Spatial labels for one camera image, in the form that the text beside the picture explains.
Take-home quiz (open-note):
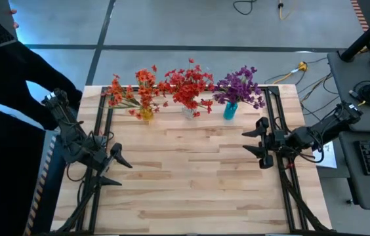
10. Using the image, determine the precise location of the orange artificial flower bunch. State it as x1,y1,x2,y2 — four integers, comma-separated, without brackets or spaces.
127,64,170,121
101,73,143,114

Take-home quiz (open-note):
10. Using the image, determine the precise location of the person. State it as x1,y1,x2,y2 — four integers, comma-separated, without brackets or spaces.
0,0,83,132

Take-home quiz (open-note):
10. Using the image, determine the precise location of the yellow floor cable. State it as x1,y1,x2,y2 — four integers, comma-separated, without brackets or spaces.
277,0,293,21

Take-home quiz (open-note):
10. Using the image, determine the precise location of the clear cut glass vase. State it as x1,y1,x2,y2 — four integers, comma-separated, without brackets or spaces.
180,105,199,119

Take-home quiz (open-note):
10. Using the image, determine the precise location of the purple artificial flower bunch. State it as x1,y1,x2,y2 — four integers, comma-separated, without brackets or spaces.
211,65,258,106
224,75,267,111

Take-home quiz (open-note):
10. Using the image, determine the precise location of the yellow plug with cable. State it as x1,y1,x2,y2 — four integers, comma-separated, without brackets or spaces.
272,60,309,85

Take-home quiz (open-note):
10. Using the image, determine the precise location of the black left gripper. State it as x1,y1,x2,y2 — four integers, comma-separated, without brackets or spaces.
85,136,133,187

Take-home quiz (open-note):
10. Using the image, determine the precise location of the black aluminium rig frame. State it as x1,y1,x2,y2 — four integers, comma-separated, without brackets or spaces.
49,84,335,235

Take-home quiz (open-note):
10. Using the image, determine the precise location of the yellow ribbed glass vase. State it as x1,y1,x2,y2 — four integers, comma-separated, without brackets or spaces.
138,107,155,121

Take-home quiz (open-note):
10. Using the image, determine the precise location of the black diagonal post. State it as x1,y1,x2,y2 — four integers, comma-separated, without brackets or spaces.
339,5,370,63

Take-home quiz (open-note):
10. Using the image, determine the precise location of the black cabinet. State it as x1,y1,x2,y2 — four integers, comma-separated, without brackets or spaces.
0,142,47,236

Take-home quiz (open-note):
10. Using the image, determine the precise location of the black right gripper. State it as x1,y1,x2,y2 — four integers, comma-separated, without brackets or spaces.
241,117,297,170

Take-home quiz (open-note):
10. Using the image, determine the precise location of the person's hand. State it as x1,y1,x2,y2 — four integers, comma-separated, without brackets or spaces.
9,9,20,30

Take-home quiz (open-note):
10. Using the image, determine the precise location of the black floor cable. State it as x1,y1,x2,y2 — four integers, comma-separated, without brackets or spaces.
232,0,258,16

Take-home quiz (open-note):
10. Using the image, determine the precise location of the blue patterned glass vase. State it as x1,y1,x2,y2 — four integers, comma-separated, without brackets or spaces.
222,101,239,121

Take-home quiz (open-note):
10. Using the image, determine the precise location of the white paper sheet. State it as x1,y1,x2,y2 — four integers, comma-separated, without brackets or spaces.
312,140,338,170

